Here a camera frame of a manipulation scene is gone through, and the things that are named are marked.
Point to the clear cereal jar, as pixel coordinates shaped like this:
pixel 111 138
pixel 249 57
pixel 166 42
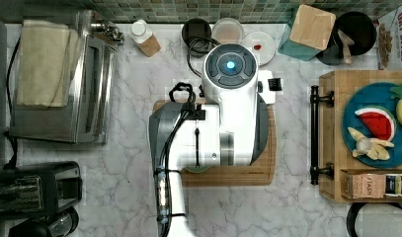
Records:
pixel 228 30

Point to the white capped supplement bottle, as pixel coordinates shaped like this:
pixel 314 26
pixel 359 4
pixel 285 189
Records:
pixel 143 36

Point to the plush watermelon slice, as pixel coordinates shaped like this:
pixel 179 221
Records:
pixel 379 121

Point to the oat bites cereal box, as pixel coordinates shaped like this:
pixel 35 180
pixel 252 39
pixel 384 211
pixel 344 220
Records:
pixel 389 41

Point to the beige folded towel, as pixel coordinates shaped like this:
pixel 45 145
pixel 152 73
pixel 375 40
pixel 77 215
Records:
pixel 47 62

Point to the wooden cutting board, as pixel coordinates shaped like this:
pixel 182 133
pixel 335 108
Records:
pixel 251 173

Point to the wooden spoon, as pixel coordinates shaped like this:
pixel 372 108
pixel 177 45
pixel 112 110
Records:
pixel 347 42

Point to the wooden drawer box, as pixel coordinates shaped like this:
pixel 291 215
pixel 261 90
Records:
pixel 350 90

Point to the white small plate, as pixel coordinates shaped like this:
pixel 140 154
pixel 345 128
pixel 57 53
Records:
pixel 262 45

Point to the blue plate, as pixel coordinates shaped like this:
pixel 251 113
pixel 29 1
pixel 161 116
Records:
pixel 375 94

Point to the black round cup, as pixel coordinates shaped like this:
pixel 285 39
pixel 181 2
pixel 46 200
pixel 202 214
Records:
pixel 192 32

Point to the silver toaster oven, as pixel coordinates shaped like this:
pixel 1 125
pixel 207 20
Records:
pixel 85 117

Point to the plush peeled banana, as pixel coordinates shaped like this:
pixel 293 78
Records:
pixel 373 148

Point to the green ceramic bowl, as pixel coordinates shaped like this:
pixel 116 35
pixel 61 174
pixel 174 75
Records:
pixel 196 170

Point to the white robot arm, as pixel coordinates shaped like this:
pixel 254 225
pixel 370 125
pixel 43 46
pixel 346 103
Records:
pixel 230 128

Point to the stash tea box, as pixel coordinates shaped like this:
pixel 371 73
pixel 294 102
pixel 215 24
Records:
pixel 364 186

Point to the black slot toaster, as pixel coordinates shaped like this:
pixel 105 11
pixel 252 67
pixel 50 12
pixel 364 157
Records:
pixel 39 189

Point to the colourful tea packets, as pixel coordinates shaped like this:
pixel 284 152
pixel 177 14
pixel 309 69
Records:
pixel 393 185

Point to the black coffee grinder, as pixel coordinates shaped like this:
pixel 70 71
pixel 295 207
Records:
pixel 61 224

